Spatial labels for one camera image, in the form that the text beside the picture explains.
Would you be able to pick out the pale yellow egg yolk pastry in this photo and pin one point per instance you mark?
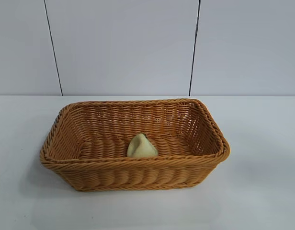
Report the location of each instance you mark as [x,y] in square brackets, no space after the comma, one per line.
[141,149]

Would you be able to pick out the woven wicker rectangular basket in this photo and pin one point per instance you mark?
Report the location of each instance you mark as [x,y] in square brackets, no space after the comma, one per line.
[138,172]

